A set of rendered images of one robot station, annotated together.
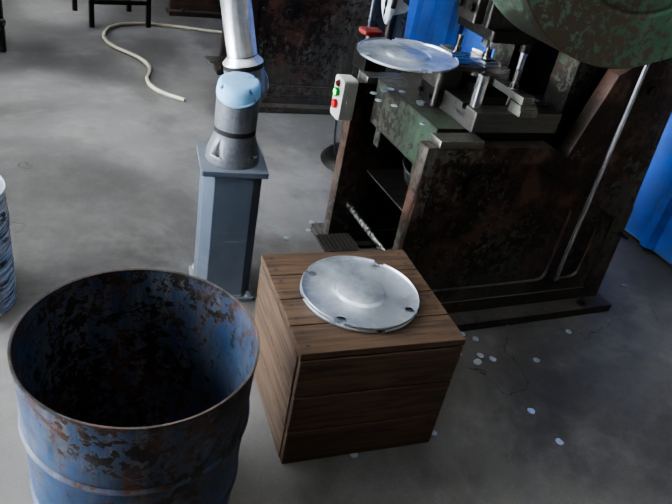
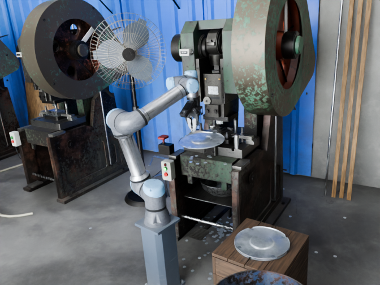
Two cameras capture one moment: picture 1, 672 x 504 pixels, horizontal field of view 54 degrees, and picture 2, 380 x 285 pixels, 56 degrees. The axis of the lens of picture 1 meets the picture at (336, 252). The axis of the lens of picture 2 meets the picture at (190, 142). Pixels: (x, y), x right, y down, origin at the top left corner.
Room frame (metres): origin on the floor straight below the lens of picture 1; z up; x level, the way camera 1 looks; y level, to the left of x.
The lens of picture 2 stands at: (0.06, 1.01, 1.50)
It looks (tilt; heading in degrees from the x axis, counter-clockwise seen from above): 19 degrees down; 331
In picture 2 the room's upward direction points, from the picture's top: 4 degrees counter-clockwise
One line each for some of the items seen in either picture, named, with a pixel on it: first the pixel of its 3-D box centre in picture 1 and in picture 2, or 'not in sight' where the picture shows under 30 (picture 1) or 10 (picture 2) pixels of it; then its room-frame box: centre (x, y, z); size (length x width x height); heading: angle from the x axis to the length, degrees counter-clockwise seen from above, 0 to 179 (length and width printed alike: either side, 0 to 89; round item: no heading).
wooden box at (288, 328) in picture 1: (346, 348); (261, 271); (1.31, -0.08, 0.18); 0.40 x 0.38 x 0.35; 114
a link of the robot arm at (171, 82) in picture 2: not in sight; (178, 83); (1.84, 0.08, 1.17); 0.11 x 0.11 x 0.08; 3
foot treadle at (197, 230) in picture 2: (399, 243); (215, 219); (1.96, -0.21, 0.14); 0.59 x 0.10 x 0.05; 118
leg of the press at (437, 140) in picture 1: (539, 199); (264, 171); (1.85, -0.57, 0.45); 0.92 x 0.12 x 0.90; 118
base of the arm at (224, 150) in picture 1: (233, 141); (156, 212); (1.71, 0.34, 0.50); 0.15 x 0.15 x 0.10
